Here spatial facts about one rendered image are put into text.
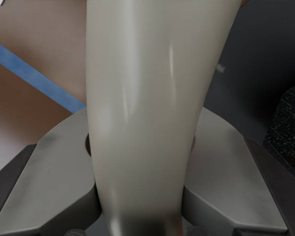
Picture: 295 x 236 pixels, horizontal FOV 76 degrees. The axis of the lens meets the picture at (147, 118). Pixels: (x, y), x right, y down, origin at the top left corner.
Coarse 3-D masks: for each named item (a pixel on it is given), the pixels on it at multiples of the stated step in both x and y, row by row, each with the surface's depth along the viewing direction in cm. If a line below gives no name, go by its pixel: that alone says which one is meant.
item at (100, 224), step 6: (102, 216) 49; (96, 222) 47; (102, 222) 48; (90, 228) 45; (96, 228) 46; (102, 228) 47; (186, 228) 69; (90, 234) 44; (96, 234) 45; (102, 234) 46; (108, 234) 47
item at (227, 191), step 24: (216, 120) 9; (192, 144) 9; (216, 144) 8; (240, 144) 8; (192, 168) 7; (216, 168) 7; (240, 168) 7; (192, 192) 6; (216, 192) 6; (240, 192) 6; (264, 192) 6; (192, 216) 6; (216, 216) 5; (240, 216) 5; (264, 216) 5
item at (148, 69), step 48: (96, 0) 3; (144, 0) 3; (192, 0) 3; (240, 0) 3; (96, 48) 3; (144, 48) 3; (192, 48) 3; (96, 96) 4; (144, 96) 3; (192, 96) 4; (96, 144) 5; (144, 144) 4; (144, 192) 5
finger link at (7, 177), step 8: (32, 144) 8; (24, 152) 8; (32, 152) 8; (16, 160) 7; (24, 160) 7; (8, 168) 7; (16, 168) 7; (0, 176) 7; (8, 176) 7; (16, 176) 7; (0, 184) 6; (8, 184) 6; (0, 192) 6; (8, 192) 6; (0, 200) 6; (0, 208) 5
